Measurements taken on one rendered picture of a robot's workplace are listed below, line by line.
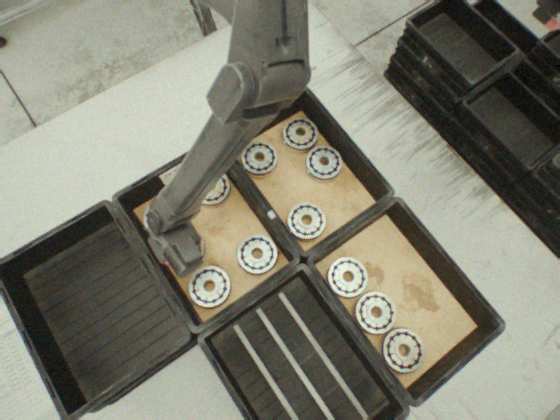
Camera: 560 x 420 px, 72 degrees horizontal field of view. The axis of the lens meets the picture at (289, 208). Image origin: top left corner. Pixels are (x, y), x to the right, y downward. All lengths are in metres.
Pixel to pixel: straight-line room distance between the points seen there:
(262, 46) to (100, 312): 0.83
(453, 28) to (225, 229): 1.45
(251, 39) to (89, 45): 2.25
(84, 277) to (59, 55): 1.76
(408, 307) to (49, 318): 0.89
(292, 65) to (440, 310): 0.80
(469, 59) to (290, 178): 1.15
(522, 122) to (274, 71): 1.72
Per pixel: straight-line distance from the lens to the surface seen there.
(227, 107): 0.43
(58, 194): 1.36
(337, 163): 1.09
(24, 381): 1.29
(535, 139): 2.04
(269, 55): 0.42
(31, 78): 2.63
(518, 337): 1.34
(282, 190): 1.07
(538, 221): 1.97
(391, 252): 1.07
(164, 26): 2.61
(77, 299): 1.11
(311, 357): 1.00
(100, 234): 1.12
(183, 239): 0.77
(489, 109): 2.01
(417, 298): 1.07
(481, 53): 2.02
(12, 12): 2.76
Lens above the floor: 1.82
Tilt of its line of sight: 71 degrees down
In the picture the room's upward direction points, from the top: 10 degrees clockwise
